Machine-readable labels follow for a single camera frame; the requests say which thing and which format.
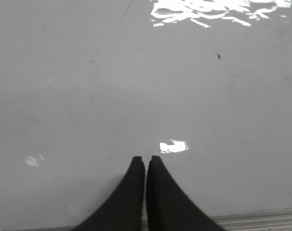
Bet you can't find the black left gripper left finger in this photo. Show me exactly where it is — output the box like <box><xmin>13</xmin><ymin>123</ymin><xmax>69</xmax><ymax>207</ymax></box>
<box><xmin>74</xmin><ymin>156</ymin><xmax>145</xmax><ymax>231</ymax></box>

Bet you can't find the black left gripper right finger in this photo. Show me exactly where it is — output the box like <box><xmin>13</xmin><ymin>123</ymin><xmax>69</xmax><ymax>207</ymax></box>
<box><xmin>146</xmin><ymin>156</ymin><xmax>224</xmax><ymax>231</ymax></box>

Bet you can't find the white whiteboard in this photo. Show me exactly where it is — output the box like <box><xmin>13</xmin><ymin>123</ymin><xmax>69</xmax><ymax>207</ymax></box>
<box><xmin>0</xmin><ymin>0</ymin><xmax>292</xmax><ymax>230</ymax></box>

